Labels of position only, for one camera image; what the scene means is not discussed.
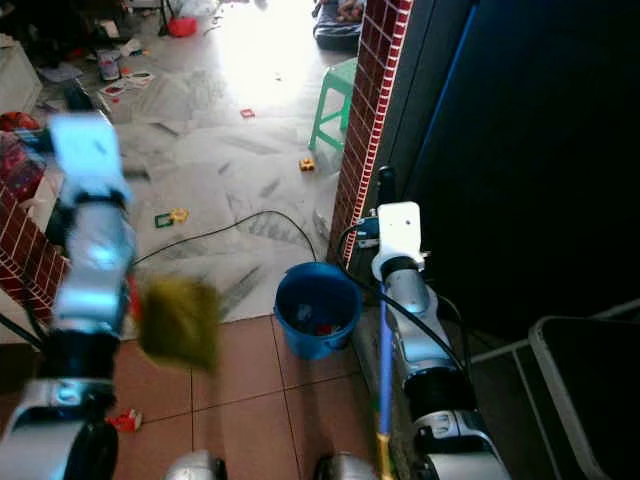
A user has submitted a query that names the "black bin grey rim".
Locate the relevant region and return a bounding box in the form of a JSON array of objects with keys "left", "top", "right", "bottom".
[{"left": 530, "top": 315, "right": 640, "bottom": 480}]

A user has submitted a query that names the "red ball toy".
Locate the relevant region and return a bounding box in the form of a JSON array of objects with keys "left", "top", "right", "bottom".
[{"left": 2, "top": 112, "right": 41, "bottom": 133}]

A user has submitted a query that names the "black floor cable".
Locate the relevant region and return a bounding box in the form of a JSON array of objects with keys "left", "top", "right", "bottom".
[{"left": 135, "top": 209, "right": 319, "bottom": 265}]

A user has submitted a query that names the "red crumpled wrapper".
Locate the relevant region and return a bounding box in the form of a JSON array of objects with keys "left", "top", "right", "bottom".
[{"left": 108, "top": 408, "right": 143, "bottom": 433}]

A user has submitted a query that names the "pink purple toy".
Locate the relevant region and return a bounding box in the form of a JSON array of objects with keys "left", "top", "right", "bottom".
[{"left": 0, "top": 135, "right": 27, "bottom": 197}]

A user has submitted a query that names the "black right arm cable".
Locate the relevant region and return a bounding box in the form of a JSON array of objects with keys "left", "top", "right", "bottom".
[{"left": 345, "top": 225, "right": 471, "bottom": 376}]

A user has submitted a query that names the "red plastic basin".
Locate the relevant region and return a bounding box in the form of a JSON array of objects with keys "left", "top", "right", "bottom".
[{"left": 167, "top": 15, "right": 199, "bottom": 39}]

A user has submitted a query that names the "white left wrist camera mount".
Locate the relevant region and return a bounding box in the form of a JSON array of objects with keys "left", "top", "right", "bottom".
[{"left": 48, "top": 110, "right": 126, "bottom": 201}]

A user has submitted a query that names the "silver robot leg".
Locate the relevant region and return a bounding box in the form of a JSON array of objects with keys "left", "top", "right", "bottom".
[
  {"left": 165, "top": 452, "right": 226, "bottom": 480},
  {"left": 315, "top": 455, "right": 376, "bottom": 480}
]

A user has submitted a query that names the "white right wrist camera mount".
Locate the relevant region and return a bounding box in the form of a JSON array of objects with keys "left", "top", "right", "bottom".
[{"left": 372, "top": 202, "right": 423, "bottom": 281}]

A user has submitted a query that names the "blue baby mattress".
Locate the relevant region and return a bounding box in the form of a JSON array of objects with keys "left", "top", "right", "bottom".
[{"left": 313, "top": 0, "right": 364, "bottom": 51}]

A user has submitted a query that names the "silver robot left leg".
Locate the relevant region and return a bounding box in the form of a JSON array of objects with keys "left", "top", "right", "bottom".
[{"left": 165, "top": 452, "right": 226, "bottom": 480}]

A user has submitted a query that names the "green plastic stool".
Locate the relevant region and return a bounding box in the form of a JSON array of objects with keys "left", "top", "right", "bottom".
[{"left": 308, "top": 58, "right": 359, "bottom": 153}]

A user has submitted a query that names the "silver robot right leg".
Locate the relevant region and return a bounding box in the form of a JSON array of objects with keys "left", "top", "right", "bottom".
[{"left": 315, "top": 455, "right": 376, "bottom": 480}]

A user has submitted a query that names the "blue plastic bucket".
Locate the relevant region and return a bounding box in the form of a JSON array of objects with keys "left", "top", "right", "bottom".
[{"left": 274, "top": 262, "right": 362, "bottom": 363}]

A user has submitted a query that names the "white low cabinet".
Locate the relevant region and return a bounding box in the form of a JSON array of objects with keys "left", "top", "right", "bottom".
[{"left": 0, "top": 40, "right": 43, "bottom": 116}]

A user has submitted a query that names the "thin blue pole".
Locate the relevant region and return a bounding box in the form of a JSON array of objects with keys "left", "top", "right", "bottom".
[{"left": 413, "top": 0, "right": 478, "bottom": 166}]

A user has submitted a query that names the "blue handle broom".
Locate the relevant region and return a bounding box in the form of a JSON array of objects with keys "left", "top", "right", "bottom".
[{"left": 376, "top": 283, "right": 397, "bottom": 480}]

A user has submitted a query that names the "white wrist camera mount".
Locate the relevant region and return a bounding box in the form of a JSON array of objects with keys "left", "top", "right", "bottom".
[
  {"left": 48, "top": 110, "right": 126, "bottom": 201},
  {"left": 372, "top": 202, "right": 423, "bottom": 281}
]

